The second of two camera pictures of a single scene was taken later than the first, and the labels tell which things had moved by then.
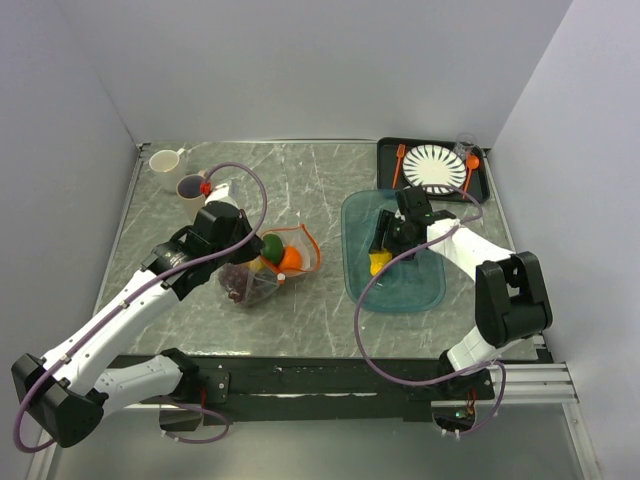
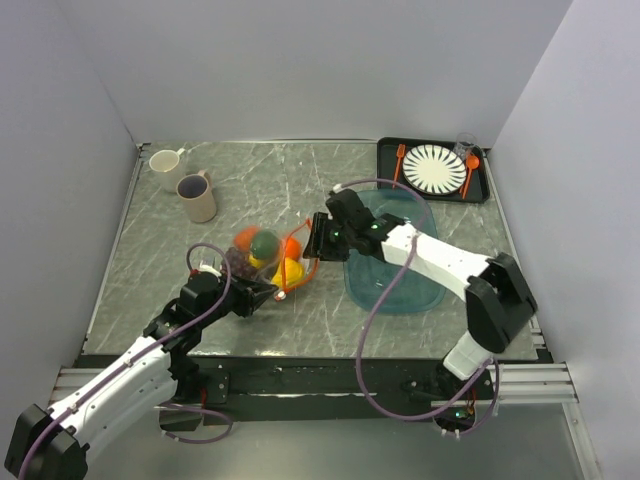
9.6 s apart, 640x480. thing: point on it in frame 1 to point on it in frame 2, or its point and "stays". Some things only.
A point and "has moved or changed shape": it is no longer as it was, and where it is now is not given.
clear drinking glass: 464,143 stays
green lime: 273,249 has moved or changed shape
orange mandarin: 291,258 has moved or changed shape
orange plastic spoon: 472,162 stays
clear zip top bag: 287,252 has moved or changed shape
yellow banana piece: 377,260 to 294,273
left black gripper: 250,250 to 250,295
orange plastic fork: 400,154 stays
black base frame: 309,389 stays
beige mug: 189,189 stays
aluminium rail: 529,385 stays
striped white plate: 434,167 stays
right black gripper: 386,222 to 322,224
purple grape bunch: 235,278 has moved or changed shape
